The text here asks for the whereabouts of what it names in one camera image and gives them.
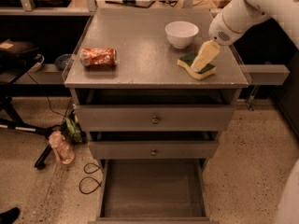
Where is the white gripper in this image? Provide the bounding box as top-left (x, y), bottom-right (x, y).
top-left (191, 4), bottom-right (249, 73)

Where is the yellow green sponge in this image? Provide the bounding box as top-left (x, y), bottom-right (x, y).
top-left (177, 52), bottom-right (216, 80)

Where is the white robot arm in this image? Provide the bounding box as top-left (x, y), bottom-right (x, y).
top-left (192, 0), bottom-right (299, 224)

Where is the grey drawer cabinet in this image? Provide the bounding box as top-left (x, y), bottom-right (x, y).
top-left (61, 7), bottom-right (252, 224)

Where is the grey top drawer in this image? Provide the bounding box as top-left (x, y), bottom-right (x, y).
top-left (75, 90), bottom-right (235, 132)

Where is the grey drawer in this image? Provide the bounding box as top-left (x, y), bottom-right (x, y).
top-left (88, 132), bottom-right (219, 160)
top-left (88, 160), bottom-right (219, 224)
top-left (75, 90), bottom-right (235, 132)

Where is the grey middle drawer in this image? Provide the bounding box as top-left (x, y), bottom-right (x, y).
top-left (88, 132), bottom-right (219, 160)

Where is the grey bottom drawer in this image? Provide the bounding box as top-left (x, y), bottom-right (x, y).
top-left (88, 160), bottom-right (219, 224)

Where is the white ceramic bowl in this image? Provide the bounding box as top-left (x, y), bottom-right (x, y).
top-left (165, 21), bottom-right (199, 49)

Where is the crushed orange soda can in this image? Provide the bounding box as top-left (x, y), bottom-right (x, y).
top-left (79, 49), bottom-right (117, 67)

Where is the dark bowl on shelf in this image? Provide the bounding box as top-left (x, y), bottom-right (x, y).
top-left (54, 54), bottom-right (73, 71)

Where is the green snack bag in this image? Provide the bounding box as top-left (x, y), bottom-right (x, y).
top-left (65, 118), bottom-right (82, 143)

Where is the clear plastic bottle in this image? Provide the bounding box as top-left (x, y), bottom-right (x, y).
top-left (49, 131), bottom-right (75, 165)

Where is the black tripod stand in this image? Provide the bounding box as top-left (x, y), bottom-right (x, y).
top-left (0, 96), bottom-right (59, 170)

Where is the black shoe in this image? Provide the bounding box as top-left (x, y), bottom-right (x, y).
top-left (0, 207), bottom-right (21, 224)

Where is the black floor cable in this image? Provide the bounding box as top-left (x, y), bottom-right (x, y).
top-left (78, 161), bottom-right (103, 195)

